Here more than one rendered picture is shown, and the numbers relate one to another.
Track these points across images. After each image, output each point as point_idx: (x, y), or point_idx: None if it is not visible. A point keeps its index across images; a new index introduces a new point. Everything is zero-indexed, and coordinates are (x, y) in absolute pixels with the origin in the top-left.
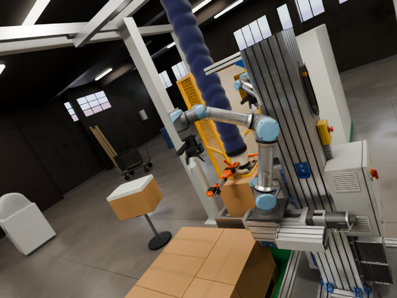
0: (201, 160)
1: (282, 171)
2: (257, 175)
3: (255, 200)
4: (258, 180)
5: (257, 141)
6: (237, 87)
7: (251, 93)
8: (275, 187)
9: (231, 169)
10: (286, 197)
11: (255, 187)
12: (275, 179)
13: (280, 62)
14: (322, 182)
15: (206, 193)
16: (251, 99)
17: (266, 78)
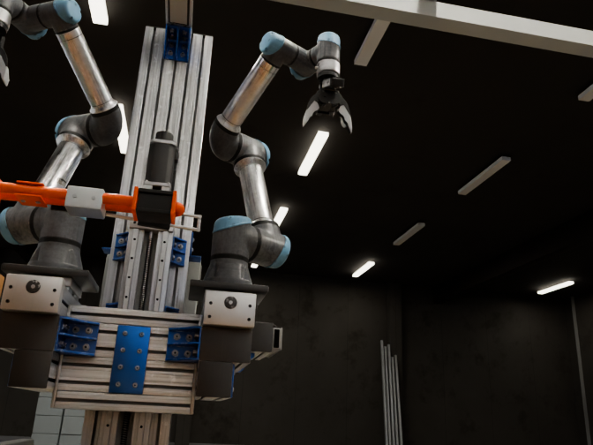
0: (308, 121)
1: (182, 239)
2: (267, 205)
3: (286, 239)
4: (270, 212)
5: (263, 160)
6: (78, 18)
7: (94, 62)
8: None
9: None
10: (164, 302)
11: (275, 222)
12: (91, 276)
13: (206, 96)
14: (186, 282)
15: (176, 199)
16: (2, 48)
17: (206, 94)
